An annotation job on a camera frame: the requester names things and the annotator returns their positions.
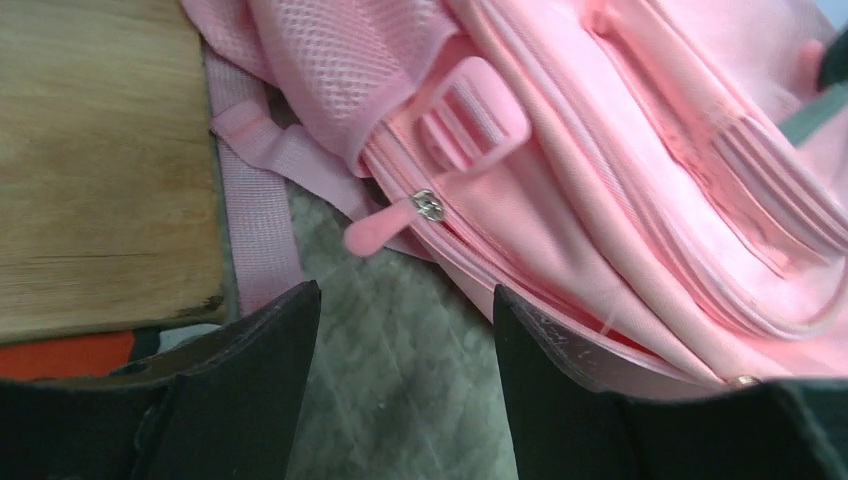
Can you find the brown wooden board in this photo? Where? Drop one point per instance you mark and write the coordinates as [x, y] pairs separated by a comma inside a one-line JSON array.
[[109, 215]]

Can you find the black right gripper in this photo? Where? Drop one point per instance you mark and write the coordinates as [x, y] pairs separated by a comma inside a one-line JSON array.
[[832, 68]]

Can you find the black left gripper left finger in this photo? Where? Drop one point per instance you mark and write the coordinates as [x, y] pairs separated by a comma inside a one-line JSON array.
[[224, 405]]

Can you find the orange handled adjustable wrench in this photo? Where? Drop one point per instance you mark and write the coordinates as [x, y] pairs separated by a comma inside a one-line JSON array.
[[85, 355]]

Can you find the pink student backpack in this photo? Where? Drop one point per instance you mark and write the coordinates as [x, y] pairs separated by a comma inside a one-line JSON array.
[[660, 178]]

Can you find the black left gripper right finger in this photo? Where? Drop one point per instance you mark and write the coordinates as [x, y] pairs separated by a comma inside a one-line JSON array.
[[576, 412]]

